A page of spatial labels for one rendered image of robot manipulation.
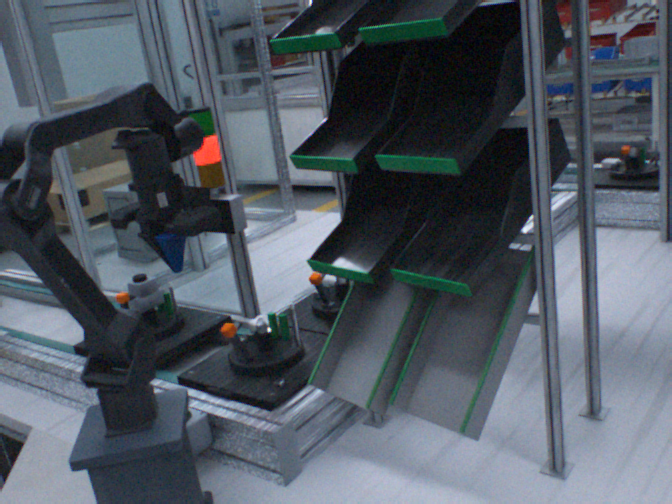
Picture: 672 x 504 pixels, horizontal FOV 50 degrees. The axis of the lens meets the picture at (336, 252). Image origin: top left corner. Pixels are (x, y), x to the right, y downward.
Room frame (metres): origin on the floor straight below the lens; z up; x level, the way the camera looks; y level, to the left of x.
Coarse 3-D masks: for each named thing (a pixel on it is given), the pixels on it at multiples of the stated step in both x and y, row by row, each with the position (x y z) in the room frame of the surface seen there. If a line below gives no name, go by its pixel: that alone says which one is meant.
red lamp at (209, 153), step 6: (204, 138) 1.40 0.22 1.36; (210, 138) 1.40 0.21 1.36; (216, 138) 1.42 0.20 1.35; (204, 144) 1.40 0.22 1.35; (210, 144) 1.40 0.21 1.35; (216, 144) 1.41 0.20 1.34; (198, 150) 1.40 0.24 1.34; (204, 150) 1.40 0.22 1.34; (210, 150) 1.40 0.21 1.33; (216, 150) 1.41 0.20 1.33; (198, 156) 1.40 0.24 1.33; (204, 156) 1.40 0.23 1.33; (210, 156) 1.40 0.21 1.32; (216, 156) 1.41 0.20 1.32; (198, 162) 1.40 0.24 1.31; (204, 162) 1.40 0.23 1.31; (210, 162) 1.40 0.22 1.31
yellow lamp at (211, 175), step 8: (200, 168) 1.40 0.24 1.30; (208, 168) 1.40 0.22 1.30; (216, 168) 1.40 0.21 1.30; (200, 176) 1.41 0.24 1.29; (208, 176) 1.40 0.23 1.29; (216, 176) 1.40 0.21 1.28; (200, 184) 1.41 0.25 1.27; (208, 184) 1.40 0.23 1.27; (216, 184) 1.40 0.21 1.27; (224, 184) 1.41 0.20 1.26
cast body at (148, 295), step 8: (136, 280) 1.41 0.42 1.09; (144, 280) 1.42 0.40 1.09; (152, 280) 1.42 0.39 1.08; (136, 288) 1.41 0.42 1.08; (144, 288) 1.40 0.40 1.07; (152, 288) 1.42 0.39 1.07; (136, 296) 1.41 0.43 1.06; (144, 296) 1.40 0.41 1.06; (152, 296) 1.42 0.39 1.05; (160, 296) 1.43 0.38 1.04; (136, 304) 1.39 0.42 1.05; (144, 304) 1.40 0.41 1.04; (152, 304) 1.41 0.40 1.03
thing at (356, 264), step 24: (360, 192) 1.10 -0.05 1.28; (384, 192) 1.13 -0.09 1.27; (408, 192) 1.10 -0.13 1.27; (360, 216) 1.10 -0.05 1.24; (384, 216) 1.07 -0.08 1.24; (408, 216) 0.99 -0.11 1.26; (336, 240) 1.06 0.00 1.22; (360, 240) 1.04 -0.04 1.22; (384, 240) 1.01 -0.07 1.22; (408, 240) 0.98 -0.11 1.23; (312, 264) 1.02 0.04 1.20; (336, 264) 1.01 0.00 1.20; (360, 264) 0.99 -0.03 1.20; (384, 264) 0.95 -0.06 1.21
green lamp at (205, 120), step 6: (192, 114) 1.40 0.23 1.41; (198, 114) 1.40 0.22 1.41; (204, 114) 1.40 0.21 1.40; (210, 114) 1.41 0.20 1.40; (198, 120) 1.40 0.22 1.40; (204, 120) 1.40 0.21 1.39; (210, 120) 1.41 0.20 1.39; (204, 126) 1.40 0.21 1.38; (210, 126) 1.41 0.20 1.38; (204, 132) 1.40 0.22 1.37; (210, 132) 1.40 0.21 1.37
